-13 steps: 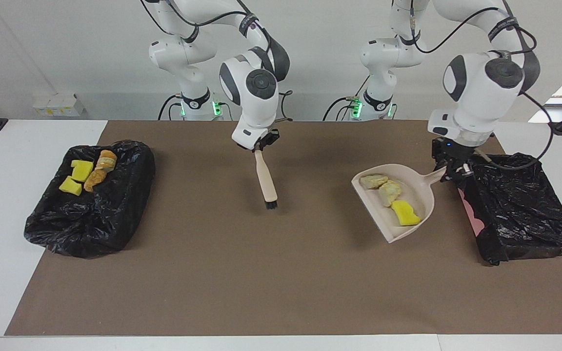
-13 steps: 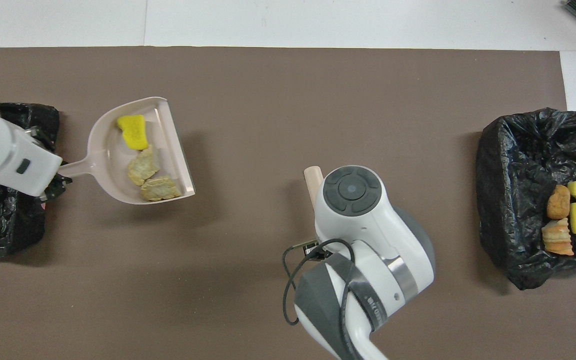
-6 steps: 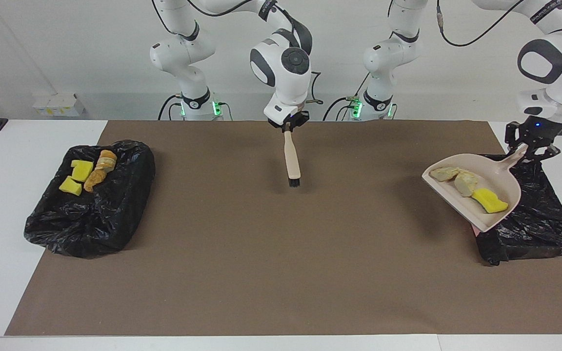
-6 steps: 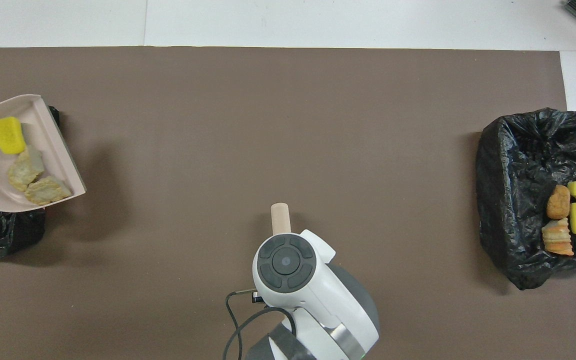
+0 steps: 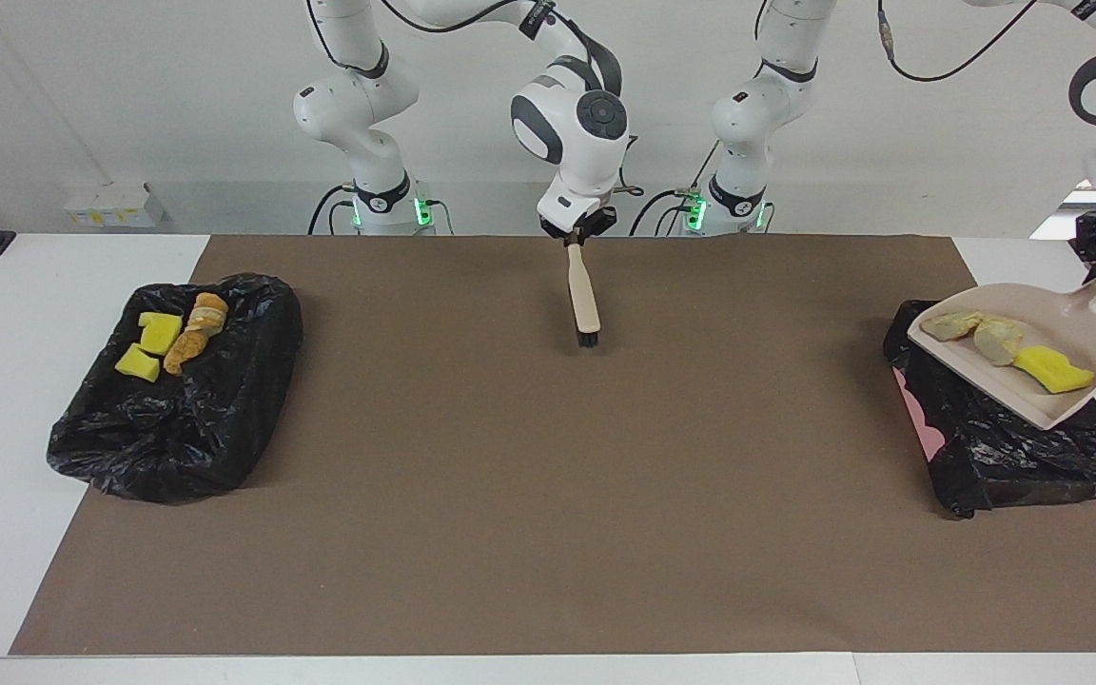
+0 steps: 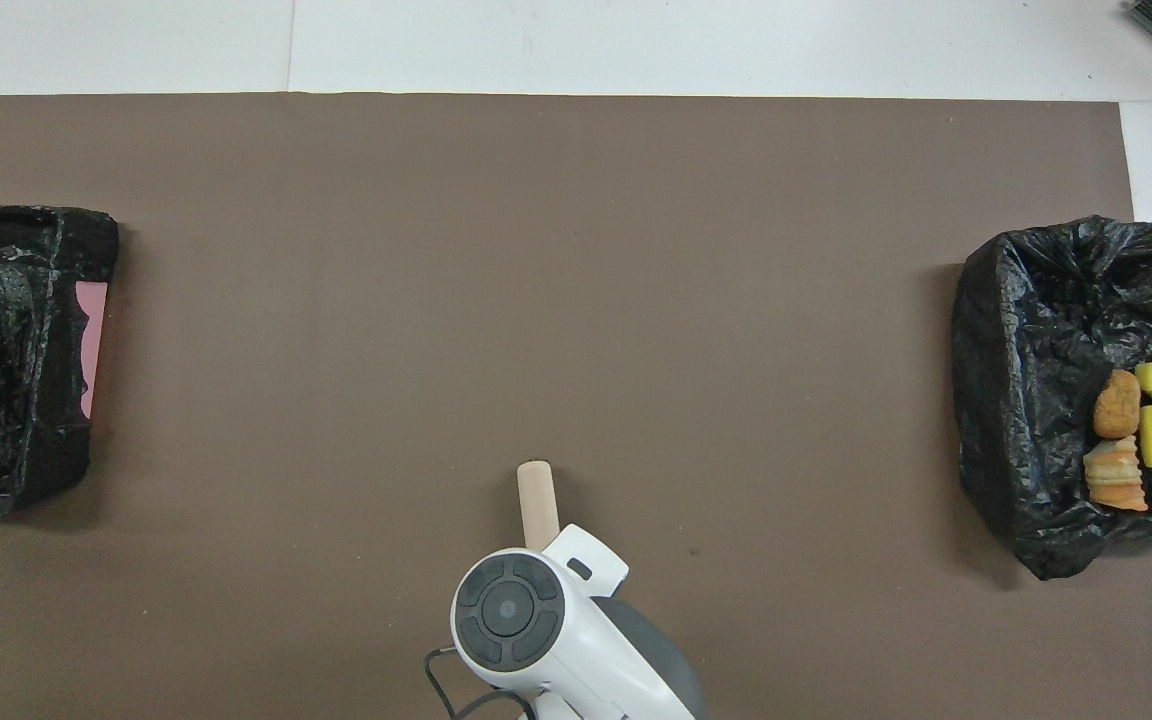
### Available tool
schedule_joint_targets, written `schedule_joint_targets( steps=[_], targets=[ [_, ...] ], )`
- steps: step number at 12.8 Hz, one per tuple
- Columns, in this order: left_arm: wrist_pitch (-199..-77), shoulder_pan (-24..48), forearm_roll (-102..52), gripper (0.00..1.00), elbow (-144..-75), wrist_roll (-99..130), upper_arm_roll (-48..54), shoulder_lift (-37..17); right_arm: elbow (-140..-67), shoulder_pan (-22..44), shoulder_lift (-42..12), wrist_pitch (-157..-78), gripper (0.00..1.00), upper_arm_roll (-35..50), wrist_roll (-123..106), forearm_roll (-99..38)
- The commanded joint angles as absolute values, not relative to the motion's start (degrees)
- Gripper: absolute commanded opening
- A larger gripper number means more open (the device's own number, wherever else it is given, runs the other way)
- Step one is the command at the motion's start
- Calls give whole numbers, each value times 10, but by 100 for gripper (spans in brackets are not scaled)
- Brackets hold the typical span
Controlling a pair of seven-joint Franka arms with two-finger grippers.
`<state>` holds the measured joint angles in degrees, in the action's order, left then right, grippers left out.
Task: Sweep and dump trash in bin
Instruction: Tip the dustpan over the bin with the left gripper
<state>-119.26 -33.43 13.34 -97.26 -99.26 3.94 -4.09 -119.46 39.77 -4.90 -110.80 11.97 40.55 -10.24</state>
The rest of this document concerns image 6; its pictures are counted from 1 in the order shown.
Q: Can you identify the beige hand brush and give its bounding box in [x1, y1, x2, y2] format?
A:
[516, 460, 562, 551]

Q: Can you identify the brown sponge lump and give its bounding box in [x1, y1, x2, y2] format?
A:
[1093, 369, 1142, 439]

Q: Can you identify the beige foam chunk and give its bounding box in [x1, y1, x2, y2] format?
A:
[1083, 435, 1150, 513]

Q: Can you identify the black trash bag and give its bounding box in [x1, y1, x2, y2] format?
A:
[0, 205, 120, 518]
[951, 215, 1152, 581]

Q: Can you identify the pink bin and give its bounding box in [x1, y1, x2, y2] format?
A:
[74, 280, 109, 421]

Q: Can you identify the brown table mat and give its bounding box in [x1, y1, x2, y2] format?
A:
[0, 93, 1152, 720]

